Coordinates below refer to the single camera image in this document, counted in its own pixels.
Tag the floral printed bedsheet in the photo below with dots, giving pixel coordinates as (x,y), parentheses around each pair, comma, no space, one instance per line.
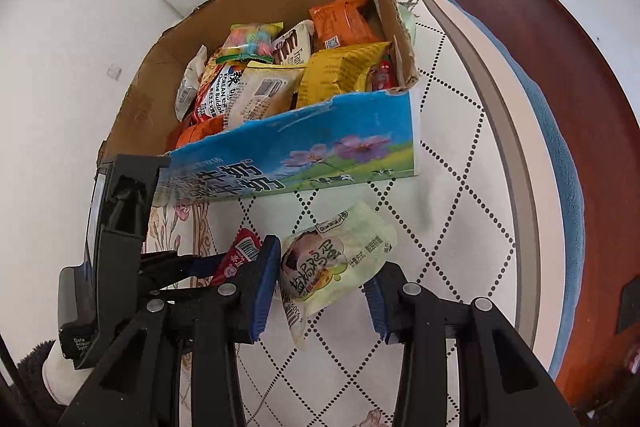
(450,207)

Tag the dark object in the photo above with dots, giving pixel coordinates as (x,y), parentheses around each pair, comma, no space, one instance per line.
(629,307)

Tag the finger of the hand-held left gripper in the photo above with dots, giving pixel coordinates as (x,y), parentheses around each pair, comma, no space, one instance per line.
(207,264)
(175,283)

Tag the colourful candy packet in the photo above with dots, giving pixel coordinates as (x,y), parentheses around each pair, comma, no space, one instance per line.
(250,39)

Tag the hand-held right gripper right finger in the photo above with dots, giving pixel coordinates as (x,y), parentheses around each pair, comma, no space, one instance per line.
(380,307)

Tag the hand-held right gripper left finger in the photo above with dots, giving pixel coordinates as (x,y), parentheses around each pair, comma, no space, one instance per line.
(262,289)

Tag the small red sausage packet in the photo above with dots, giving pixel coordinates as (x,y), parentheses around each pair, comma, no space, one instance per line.
(384,74)

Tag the pale green egg packet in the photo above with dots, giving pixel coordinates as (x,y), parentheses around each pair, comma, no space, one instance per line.
(330,257)

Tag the printed cardboard box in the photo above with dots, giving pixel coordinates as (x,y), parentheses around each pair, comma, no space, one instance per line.
(280,157)

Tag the brown and white snack packet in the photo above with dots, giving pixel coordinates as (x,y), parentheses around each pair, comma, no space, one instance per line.
(292,47)

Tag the small white wall plate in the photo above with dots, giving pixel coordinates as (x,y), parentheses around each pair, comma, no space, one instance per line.
(114,71)

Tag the small red barcode packet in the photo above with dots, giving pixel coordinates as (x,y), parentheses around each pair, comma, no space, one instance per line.
(242,252)

